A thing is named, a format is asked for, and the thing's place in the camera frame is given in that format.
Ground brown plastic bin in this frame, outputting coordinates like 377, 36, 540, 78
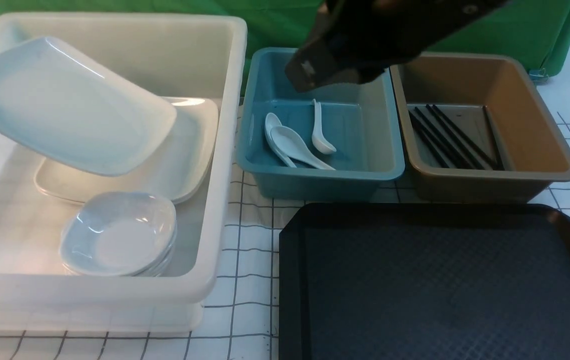
390, 52, 570, 203

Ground black serving tray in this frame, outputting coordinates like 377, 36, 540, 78
278, 203, 570, 360

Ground large white plastic bin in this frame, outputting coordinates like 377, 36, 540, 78
0, 13, 247, 337

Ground upper white square plate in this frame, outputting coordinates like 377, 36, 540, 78
34, 96, 219, 204

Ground checkered table cloth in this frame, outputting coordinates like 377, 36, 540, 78
0, 105, 570, 360

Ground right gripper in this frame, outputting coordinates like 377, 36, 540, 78
285, 0, 506, 92

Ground white small bowl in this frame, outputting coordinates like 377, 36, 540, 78
59, 191, 177, 277

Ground white soup spoon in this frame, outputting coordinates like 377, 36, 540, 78
264, 112, 296, 169
312, 99, 337, 155
269, 125, 335, 171

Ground black chopsticks in bin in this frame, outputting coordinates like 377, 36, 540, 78
409, 104, 506, 171

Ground teal plastic bin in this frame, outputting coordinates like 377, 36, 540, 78
236, 47, 405, 202

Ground white rice plate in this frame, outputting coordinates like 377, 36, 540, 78
0, 36, 177, 177

